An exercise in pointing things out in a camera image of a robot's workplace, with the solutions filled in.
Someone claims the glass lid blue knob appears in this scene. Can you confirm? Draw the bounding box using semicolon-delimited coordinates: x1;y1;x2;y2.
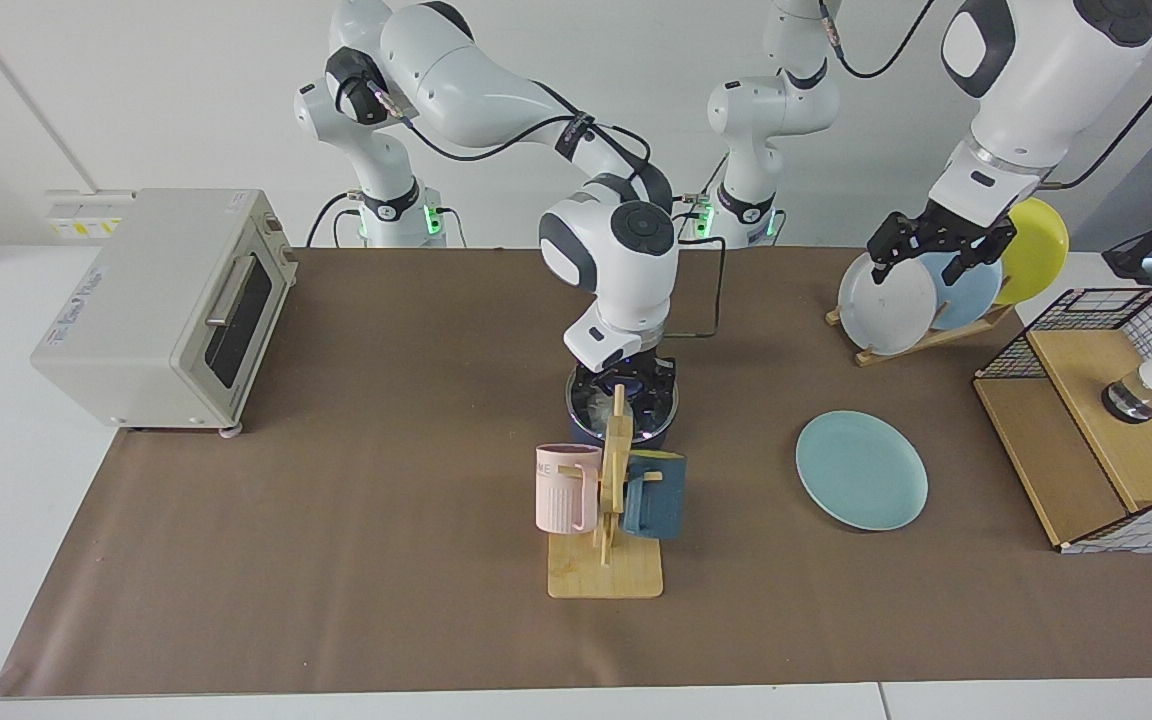
566;365;680;436

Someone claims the light blue plate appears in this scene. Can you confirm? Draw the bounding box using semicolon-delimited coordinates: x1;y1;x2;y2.
921;250;1005;332

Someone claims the white plate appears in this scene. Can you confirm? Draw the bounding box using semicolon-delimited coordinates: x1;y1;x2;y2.
837;250;940;356

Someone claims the yellow plate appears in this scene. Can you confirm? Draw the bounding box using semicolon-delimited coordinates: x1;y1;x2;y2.
991;197;1071;306

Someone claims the wooden plate rack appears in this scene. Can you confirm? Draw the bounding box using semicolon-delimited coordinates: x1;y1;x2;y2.
825;303;1017;368

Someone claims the mint green plate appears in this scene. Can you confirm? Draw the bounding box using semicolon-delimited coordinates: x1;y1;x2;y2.
796;410;930;532

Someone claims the dark teal mug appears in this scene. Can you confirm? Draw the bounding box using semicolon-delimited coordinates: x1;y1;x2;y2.
622;450;687;541

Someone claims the pink ribbed mug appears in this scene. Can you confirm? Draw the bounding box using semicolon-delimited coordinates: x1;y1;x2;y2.
535;443;604;535

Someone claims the wooden cup stand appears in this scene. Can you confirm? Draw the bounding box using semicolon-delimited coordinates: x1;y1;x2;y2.
547;384;665;600

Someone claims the brown table cloth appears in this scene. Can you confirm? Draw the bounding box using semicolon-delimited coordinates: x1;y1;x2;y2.
0;247;1152;698

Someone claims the pale toaster oven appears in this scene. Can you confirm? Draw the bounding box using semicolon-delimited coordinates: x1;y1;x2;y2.
31;188;297;438

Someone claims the black pot purple handle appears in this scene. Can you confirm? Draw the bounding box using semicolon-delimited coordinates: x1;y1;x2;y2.
565;360;682;449

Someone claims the white wall socket panel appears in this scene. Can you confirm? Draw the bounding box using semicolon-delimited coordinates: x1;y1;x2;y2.
44;190;142;241

